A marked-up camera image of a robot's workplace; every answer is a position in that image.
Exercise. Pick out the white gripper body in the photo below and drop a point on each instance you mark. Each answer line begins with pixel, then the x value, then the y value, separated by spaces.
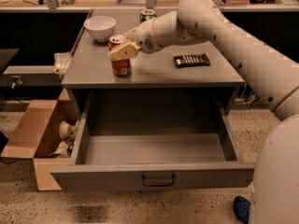
pixel 145 36

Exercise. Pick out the dark chocolate bar wrapper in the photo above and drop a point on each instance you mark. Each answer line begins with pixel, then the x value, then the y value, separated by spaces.
pixel 191 60

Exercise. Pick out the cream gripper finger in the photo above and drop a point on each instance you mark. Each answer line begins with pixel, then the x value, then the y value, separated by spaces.
pixel 126 50
pixel 130 35

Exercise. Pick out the white bowl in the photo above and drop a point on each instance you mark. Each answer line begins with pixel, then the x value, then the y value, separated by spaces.
pixel 100 28

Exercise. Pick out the red coke can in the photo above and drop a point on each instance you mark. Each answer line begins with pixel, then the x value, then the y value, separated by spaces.
pixel 121 67

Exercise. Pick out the open grey top drawer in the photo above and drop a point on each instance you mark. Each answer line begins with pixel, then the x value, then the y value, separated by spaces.
pixel 124 134

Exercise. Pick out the grey cabinet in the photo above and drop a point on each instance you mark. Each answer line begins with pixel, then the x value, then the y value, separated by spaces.
pixel 90 68

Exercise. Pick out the white cup in box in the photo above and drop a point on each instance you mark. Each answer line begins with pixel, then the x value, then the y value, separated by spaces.
pixel 65 130

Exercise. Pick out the green soda can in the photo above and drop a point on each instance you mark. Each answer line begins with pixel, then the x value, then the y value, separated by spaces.
pixel 147 14

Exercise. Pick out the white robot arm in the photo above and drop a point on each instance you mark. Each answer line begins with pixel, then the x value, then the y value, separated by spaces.
pixel 273 76

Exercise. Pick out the black drawer handle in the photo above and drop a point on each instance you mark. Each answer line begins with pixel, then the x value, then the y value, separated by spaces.
pixel 158 181

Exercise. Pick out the blue clog shoe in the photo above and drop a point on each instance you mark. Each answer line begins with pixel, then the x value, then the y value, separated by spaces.
pixel 241 207

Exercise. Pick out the cardboard box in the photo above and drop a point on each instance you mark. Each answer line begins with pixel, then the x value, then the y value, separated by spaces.
pixel 37 137

